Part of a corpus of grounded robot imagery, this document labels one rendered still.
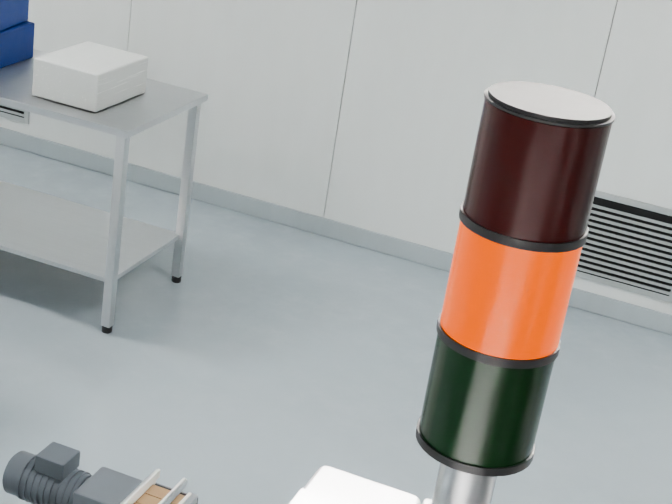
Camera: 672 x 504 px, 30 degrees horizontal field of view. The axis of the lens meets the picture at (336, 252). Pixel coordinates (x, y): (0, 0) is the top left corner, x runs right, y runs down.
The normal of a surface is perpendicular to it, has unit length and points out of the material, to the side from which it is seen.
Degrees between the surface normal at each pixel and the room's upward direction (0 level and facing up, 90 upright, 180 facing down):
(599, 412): 0
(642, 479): 0
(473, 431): 90
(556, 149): 90
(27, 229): 0
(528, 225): 90
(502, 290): 90
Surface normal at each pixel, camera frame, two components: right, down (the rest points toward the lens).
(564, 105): 0.14, -0.91
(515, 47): -0.36, 0.32
